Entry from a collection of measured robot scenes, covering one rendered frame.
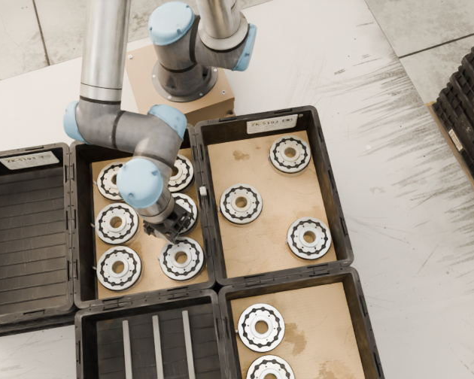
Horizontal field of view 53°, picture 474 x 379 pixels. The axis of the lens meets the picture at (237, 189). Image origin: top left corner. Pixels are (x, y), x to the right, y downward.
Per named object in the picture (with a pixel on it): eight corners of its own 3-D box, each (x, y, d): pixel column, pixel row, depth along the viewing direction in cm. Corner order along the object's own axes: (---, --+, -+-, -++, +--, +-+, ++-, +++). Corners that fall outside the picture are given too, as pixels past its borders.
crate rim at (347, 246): (194, 126, 116) (193, 122, 113) (314, 108, 117) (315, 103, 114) (217, 289, 101) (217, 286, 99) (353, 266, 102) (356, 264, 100)
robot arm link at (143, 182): (166, 158, 79) (150, 204, 77) (177, 180, 90) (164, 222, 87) (123, 147, 80) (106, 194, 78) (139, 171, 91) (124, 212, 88)
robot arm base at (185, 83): (151, 63, 136) (142, 40, 127) (199, 45, 137) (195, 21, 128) (168, 104, 130) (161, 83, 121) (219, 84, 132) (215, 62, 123)
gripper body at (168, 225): (174, 247, 102) (164, 234, 91) (144, 225, 104) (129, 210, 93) (195, 219, 104) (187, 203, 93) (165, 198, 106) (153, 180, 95)
